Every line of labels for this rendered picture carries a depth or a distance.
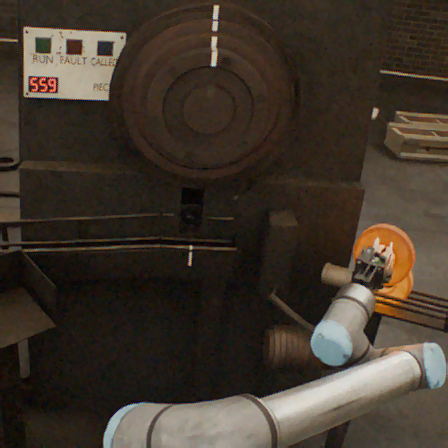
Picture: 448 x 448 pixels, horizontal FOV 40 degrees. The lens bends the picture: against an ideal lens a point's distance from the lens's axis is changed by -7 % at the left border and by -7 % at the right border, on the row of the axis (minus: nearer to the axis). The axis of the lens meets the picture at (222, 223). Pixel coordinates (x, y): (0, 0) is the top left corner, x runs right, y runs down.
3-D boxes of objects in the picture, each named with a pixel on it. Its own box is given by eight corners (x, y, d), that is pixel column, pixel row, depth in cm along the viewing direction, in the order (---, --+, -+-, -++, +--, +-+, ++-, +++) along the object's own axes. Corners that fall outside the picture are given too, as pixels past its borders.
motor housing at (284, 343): (241, 445, 202) (266, 314, 178) (306, 444, 204) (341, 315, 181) (246, 475, 190) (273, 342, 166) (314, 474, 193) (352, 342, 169)
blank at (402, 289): (373, 309, 174) (369, 314, 172) (351, 260, 173) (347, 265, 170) (422, 293, 165) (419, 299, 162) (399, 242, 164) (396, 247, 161)
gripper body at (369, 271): (394, 252, 142) (376, 286, 134) (388, 278, 148) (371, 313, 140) (363, 241, 145) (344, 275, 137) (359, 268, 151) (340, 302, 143)
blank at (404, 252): (361, 216, 156) (357, 221, 153) (420, 231, 149) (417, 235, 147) (353, 273, 162) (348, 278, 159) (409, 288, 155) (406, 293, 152)
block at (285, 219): (252, 280, 189) (264, 205, 178) (279, 281, 190) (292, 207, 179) (257, 301, 179) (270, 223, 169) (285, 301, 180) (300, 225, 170)
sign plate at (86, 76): (25, 94, 163) (25, 26, 155) (121, 98, 166) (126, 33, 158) (23, 97, 161) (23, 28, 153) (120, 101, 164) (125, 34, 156)
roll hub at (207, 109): (142, 155, 154) (152, 42, 142) (259, 162, 158) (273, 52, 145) (142, 164, 149) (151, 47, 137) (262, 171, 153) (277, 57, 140)
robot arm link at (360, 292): (366, 331, 137) (327, 317, 141) (374, 316, 140) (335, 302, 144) (372, 303, 131) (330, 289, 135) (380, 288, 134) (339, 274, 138)
